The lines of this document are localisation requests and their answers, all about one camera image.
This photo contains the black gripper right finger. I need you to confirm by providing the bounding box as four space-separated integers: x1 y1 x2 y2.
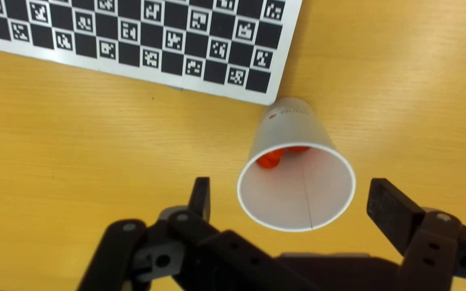
366 175 466 291

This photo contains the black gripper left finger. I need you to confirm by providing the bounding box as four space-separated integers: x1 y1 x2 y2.
78 175 279 291

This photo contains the orange plastic disc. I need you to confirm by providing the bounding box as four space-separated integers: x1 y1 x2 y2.
256 148 287 171

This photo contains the white paper cup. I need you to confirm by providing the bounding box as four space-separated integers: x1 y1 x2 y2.
235 95 358 234

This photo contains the black white checkerboard marker board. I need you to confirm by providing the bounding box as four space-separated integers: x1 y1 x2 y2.
0 0 305 106

